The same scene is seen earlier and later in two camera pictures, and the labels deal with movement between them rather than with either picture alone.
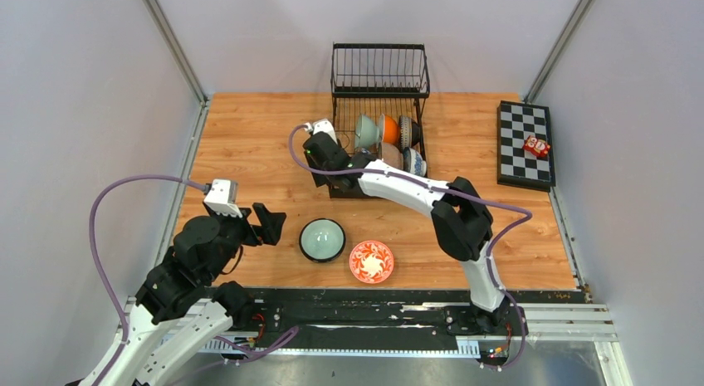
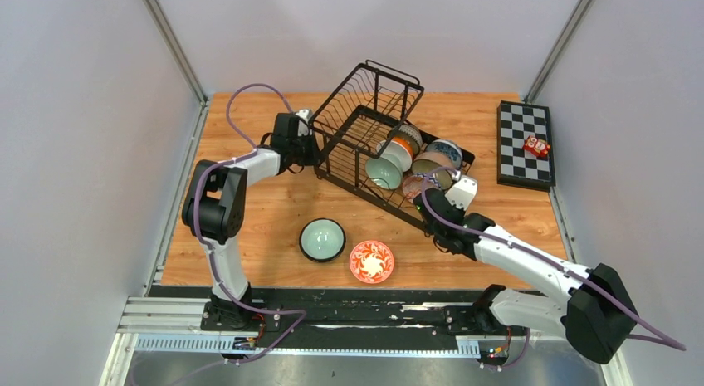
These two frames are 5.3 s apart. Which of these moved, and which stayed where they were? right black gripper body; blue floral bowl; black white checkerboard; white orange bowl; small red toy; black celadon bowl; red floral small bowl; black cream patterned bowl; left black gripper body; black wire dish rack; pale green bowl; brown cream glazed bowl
Moved: blue floral bowl; brown cream glazed bowl; left black gripper body; pale green bowl; right black gripper body; black cream patterned bowl; black wire dish rack; white orange bowl
Stayed: black white checkerboard; small red toy; red floral small bowl; black celadon bowl
